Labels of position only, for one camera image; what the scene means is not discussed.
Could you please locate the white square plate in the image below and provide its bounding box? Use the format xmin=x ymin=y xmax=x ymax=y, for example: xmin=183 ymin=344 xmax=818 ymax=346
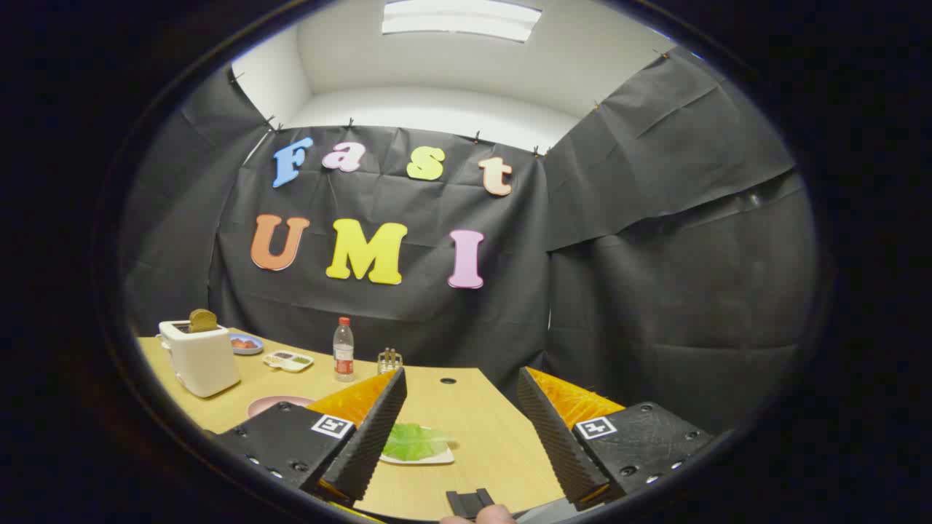
xmin=379 ymin=424 xmax=456 ymax=466

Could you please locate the ceiling light panel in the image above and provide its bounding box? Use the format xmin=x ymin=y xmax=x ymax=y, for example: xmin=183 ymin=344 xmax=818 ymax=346
xmin=381 ymin=0 xmax=543 ymax=43

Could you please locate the white divided dish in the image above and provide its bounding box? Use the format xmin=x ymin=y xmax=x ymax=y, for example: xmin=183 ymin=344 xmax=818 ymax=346
xmin=262 ymin=350 xmax=315 ymax=373

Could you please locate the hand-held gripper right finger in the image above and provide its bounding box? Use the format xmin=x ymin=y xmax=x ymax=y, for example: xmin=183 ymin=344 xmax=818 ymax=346
xmin=515 ymin=366 xmax=716 ymax=512

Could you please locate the clear plastic water bottle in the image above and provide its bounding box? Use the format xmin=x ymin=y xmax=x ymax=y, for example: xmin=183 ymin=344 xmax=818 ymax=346
xmin=333 ymin=317 xmax=355 ymax=383

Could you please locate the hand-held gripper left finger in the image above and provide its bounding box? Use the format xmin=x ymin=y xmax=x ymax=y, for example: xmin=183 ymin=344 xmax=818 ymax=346
xmin=216 ymin=367 xmax=408 ymax=504

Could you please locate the pink round plate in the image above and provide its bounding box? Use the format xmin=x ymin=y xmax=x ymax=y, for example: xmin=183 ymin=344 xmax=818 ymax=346
xmin=246 ymin=395 xmax=317 ymax=420

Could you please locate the white toaster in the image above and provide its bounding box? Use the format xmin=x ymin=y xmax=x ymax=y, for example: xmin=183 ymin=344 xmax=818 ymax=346
xmin=157 ymin=320 xmax=241 ymax=398

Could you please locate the green lettuce leaf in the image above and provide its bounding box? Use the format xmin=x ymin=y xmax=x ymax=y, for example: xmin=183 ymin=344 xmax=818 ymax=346
xmin=384 ymin=423 xmax=454 ymax=461

